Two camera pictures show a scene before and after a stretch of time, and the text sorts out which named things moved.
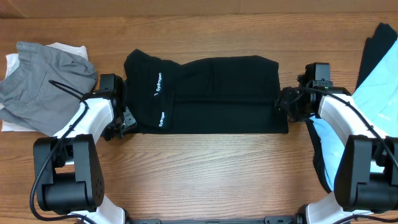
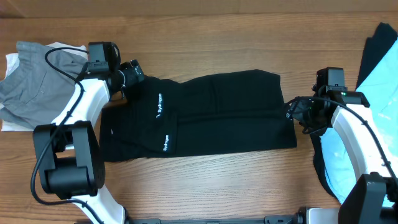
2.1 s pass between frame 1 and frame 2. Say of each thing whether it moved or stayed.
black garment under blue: stayed
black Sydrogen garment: moved
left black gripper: moved
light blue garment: stayed
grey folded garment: stayed
